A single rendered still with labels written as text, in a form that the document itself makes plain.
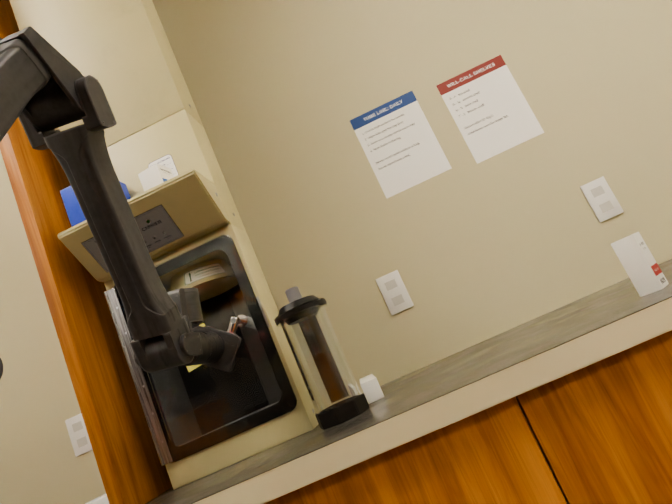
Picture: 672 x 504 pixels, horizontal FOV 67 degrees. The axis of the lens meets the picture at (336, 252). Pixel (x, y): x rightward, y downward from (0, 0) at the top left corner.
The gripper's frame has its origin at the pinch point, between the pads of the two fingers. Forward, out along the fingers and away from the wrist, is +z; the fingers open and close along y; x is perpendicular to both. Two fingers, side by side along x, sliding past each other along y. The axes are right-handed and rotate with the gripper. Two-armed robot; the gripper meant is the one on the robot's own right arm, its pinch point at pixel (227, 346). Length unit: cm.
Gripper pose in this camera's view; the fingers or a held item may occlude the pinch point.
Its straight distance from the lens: 106.8
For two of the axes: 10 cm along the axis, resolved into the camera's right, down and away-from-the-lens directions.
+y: -9.5, -2.3, 1.9
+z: 1.6, 1.7, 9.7
